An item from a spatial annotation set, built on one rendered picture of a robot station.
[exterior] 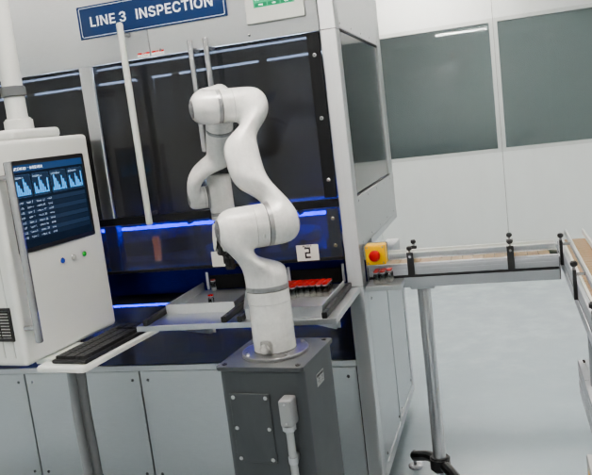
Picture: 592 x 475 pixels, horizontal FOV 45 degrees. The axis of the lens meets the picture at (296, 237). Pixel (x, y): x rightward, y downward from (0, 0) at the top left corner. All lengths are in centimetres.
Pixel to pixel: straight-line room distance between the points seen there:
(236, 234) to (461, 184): 537
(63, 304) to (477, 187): 511
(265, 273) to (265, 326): 15
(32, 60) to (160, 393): 141
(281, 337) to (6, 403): 175
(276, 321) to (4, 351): 104
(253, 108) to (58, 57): 111
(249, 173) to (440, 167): 525
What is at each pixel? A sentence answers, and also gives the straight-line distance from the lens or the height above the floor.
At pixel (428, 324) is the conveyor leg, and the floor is 68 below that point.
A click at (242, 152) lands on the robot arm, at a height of 143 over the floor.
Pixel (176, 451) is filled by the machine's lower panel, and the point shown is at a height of 23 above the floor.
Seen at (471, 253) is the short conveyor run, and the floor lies 95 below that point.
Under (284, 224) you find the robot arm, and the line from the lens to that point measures 195.
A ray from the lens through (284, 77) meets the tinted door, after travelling 264.
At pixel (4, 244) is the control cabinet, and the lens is 253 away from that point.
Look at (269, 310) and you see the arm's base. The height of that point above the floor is 100.
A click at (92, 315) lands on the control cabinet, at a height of 87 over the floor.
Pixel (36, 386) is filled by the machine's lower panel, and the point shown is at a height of 52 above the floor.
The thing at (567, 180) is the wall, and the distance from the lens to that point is 719.
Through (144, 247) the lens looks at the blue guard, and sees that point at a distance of 289.
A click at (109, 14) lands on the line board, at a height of 197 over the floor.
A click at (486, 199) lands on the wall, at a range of 718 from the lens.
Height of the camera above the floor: 148
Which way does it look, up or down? 9 degrees down
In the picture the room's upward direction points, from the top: 7 degrees counter-clockwise
